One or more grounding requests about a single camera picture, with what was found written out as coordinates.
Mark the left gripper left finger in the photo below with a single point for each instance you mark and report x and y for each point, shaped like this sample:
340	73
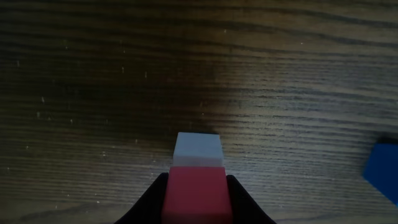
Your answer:
147	208

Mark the white cube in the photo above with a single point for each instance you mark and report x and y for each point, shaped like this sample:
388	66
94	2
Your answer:
198	149

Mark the red cube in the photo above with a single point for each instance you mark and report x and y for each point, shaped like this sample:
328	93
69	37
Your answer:
197	196

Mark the blue cube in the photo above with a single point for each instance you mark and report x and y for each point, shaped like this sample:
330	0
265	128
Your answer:
384	171

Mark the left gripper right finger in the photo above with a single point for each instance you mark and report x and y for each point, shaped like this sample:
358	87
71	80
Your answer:
247	208

